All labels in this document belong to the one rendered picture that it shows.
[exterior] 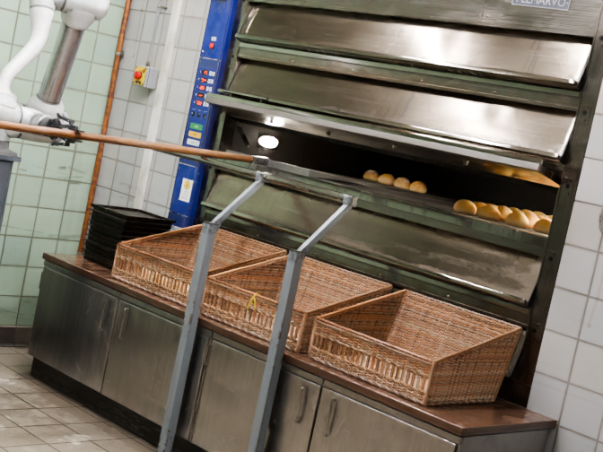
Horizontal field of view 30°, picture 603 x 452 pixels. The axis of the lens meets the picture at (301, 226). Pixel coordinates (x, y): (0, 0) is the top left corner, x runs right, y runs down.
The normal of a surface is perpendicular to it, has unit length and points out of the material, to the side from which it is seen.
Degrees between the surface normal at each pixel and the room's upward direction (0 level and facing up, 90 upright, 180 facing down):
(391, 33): 70
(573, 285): 90
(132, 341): 90
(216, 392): 88
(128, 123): 90
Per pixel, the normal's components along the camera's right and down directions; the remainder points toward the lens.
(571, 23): -0.69, -0.08
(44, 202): 0.70, 0.21
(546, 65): -0.57, -0.41
